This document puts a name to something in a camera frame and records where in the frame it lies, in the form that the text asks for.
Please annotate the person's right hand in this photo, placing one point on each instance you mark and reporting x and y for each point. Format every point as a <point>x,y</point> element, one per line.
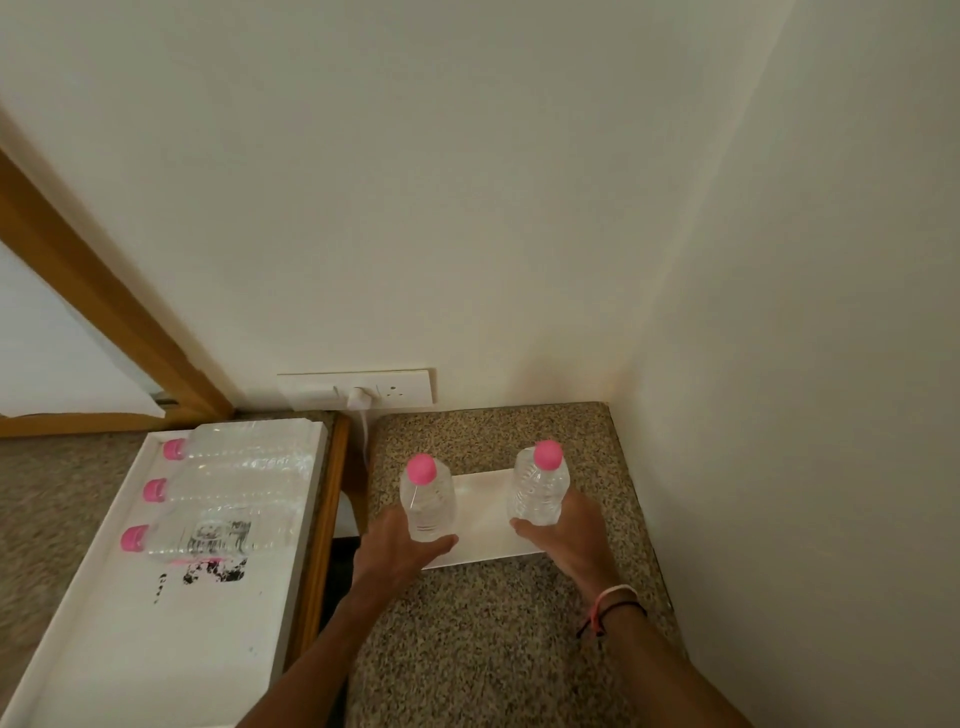
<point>571,534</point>

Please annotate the person's left hand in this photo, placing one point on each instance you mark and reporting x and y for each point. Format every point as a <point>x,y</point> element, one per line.
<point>390,541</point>

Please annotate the person's right thumb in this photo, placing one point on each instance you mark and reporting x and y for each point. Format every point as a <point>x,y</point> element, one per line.
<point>529,528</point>

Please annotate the person's left thumb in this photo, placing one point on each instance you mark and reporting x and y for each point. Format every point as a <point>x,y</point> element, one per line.
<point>436,546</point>

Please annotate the clear pink-capped water bottle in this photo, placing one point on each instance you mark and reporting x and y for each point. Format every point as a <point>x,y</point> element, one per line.
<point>540,484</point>
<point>427,496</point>
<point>225,487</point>
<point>202,534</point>
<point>240,448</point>

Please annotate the person's left forearm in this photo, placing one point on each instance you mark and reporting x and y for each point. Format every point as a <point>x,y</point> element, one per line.
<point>315,660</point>

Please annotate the person's right forearm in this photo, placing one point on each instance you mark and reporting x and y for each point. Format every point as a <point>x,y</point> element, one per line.
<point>671,667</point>

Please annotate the white rectangular tray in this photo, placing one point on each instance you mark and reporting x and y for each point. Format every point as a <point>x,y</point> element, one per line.
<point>484,517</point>

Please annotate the white and pink wristband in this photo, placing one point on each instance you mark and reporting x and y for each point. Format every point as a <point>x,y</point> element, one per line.
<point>615,594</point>

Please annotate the white plug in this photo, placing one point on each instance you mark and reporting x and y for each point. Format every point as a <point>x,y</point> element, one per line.
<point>361,396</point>

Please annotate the large white tray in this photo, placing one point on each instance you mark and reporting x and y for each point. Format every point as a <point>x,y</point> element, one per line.
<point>165,600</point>

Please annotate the white wall socket panel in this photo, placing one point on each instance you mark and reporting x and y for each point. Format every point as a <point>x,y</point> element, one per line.
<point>405,386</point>

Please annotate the wooden frame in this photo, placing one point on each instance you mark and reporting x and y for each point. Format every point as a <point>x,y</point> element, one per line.
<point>97,300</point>

